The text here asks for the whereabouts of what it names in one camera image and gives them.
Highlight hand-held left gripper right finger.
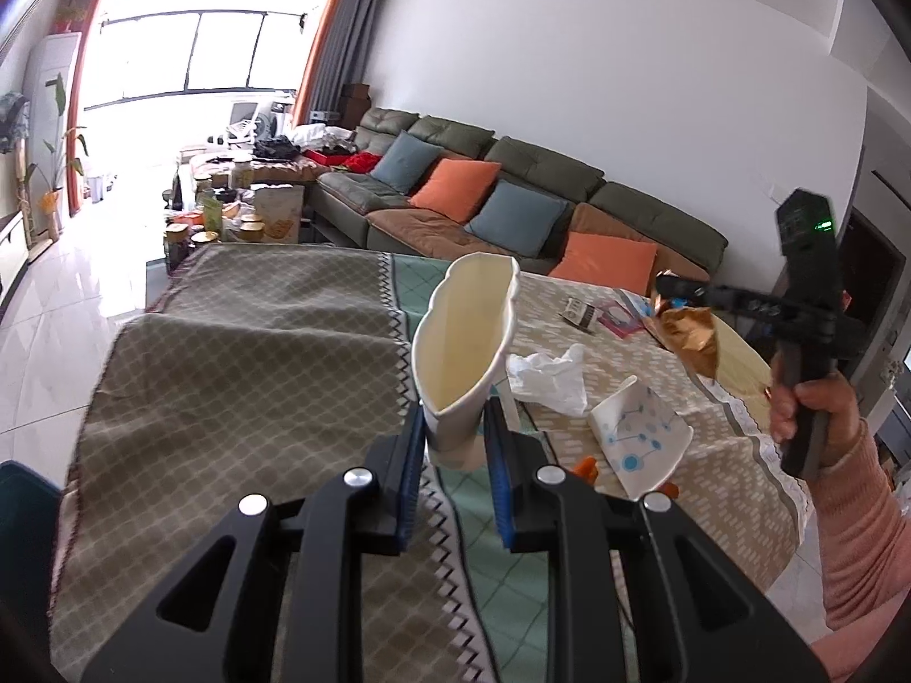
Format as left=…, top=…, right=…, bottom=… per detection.
left=486, top=398, right=830, bottom=683

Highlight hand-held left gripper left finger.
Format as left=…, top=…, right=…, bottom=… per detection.
left=80, top=402, right=428, bottom=683

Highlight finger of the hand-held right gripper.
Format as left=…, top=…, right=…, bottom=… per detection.
left=654, top=272, right=782, bottom=317

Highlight golden snack wrapper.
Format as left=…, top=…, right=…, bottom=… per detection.
left=653, top=305, right=720, bottom=380

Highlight white plastic bag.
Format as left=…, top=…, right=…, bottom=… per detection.
left=506, top=343, right=589, bottom=419

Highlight blue dotted paper cup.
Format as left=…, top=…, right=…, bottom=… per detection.
left=588, top=374, right=696, bottom=501

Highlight cream scalloped bowl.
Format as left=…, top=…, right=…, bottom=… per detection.
left=411, top=252, right=523, bottom=471

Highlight person's right forearm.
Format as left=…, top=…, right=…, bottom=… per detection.
left=804, top=419, right=911, bottom=683

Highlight person's right hand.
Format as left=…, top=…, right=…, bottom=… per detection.
left=769, top=371, right=867, bottom=472

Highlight pink card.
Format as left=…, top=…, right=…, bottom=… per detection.
left=599, top=302, right=646, bottom=340

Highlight orange cushion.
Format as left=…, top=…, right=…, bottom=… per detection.
left=547, top=232, right=660, bottom=297
left=408, top=158, right=503, bottom=224

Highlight yellow table cover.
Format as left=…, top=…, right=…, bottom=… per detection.
left=713, top=315, right=774, bottom=408

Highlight black white small packet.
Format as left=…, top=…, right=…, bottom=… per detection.
left=563, top=298, right=600, bottom=335

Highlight blue-grey cushion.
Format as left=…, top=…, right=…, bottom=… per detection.
left=465, top=179, right=571, bottom=258
left=369, top=131, right=444, bottom=195

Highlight patterned green grey tablecloth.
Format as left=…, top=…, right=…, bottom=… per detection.
left=48, top=242, right=814, bottom=683

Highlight green sofa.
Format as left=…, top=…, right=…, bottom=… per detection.
left=312, top=106, right=729, bottom=283

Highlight brown sofa blanket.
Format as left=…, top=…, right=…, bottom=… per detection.
left=366, top=202, right=713, bottom=286

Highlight beige paper bag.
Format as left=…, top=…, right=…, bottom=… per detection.
left=253, top=184, right=301, bottom=245

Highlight cluster of lidded jars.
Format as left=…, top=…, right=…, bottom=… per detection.
left=163, top=163, right=269, bottom=275

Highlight dark coffee table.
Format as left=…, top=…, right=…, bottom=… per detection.
left=145, top=155, right=318, bottom=283

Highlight white clothes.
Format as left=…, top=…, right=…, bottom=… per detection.
left=288, top=124, right=354, bottom=151

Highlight black clothes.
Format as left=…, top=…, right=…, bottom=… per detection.
left=252, top=134, right=301, bottom=162

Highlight brown boxes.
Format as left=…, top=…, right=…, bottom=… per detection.
left=339, top=83, right=372, bottom=126

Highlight white office chair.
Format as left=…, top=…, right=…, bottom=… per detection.
left=225, top=100, right=261, bottom=144

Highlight grey curtain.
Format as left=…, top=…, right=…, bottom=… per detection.
left=313, top=0, right=386, bottom=116

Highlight orange curtain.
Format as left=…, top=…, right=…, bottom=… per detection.
left=294, top=0, right=350, bottom=126
left=67, top=0, right=109, bottom=219

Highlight white tv cabinet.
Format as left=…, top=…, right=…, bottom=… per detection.
left=0, top=212, right=30, bottom=307

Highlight black framed window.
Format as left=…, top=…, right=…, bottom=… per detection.
left=84, top=6, right=315, bottom=112

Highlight tall leafy plant yellow pot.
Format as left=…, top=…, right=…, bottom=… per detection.
left=24, top=74, right=91, bottom=240

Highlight cloth covered standing fan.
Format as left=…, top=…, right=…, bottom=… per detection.
left=0, top=90, right=35, bottom=243

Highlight white standing air conditioner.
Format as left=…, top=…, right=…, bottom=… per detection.
left=24, top=31, right=84, bottom=215

